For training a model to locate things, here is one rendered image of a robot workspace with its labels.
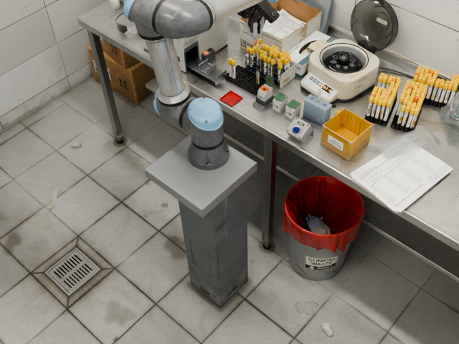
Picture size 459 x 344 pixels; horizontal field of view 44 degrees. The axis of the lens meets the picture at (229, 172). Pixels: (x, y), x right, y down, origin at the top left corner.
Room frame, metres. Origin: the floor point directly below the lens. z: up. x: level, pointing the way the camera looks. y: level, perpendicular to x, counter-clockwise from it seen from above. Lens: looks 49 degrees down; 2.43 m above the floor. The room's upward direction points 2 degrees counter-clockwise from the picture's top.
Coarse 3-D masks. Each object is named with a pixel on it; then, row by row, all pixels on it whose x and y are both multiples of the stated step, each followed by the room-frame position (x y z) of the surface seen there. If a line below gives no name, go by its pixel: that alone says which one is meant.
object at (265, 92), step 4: (264, 84) 1.75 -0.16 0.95; (260, 88) 1.73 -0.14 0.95; (264, 88) 1.73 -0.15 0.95; (268, 88) 1.73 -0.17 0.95; (272, 88) 1.73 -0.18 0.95; (260, 92) 1.71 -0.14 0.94; (264, 92) 1.71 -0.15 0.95; (268, 92) 1.71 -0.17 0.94; (272, 92) 1.73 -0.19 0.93; (260, 96) 1.71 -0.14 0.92; (264, 96) 1.70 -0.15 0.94; (268, 96) 1.71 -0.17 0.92; (264, 100) 1.70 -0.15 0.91
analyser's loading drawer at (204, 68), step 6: (186, 60) 1.98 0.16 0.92; (192, 60) 1.98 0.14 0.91; (198, 60) 1.98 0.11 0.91; (192, 66) 1.94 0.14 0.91; (198, 66) 1.93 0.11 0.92; (204, 66) 1.92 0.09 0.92; (210, 66) 1.93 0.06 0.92; (216, 66) 1.91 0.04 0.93; (198, 72) 1.90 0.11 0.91; (204, 72) 1.88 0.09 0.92; (210, 72) 1.88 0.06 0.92; (216, 72) 1.89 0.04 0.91; (222, 72) 1.86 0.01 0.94; (210, 78) 1.85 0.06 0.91; (216, 78) 1.83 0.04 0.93; (222, 78) 1.85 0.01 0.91; (216, 84) 1.83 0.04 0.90
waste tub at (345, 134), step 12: (336, 120) 1.54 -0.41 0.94; (348, 120) 1.55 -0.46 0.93; (360, 120) 1.51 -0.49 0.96; (324, 132) 1.47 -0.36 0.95; (336, 132) 1.53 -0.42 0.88; (348, 132) 1.53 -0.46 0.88; (360, 132) 1.50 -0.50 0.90; (324, 144) 1.47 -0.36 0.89; (336, 144) 1.43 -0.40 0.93; (348, 144) 1.39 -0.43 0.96; (360, 144) 1.43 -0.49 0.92; (348, 156) 1.39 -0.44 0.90
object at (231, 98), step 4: (228, 92) 1.79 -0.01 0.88; (232, 92) 1.80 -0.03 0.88; (224, 96) 1.77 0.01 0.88; (228, 96) 1.78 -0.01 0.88; (232, 96) 1.77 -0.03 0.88; (236, 96) 1.77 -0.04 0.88; (240, 96) 1.77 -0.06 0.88; (224, 100) 1.74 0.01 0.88; (228, 100) 1.75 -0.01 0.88; (232, 100) 1.75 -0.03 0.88; (236, 100) 1.75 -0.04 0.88; (228, 104) 1.73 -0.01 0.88; (232, 104) 1.72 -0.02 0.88
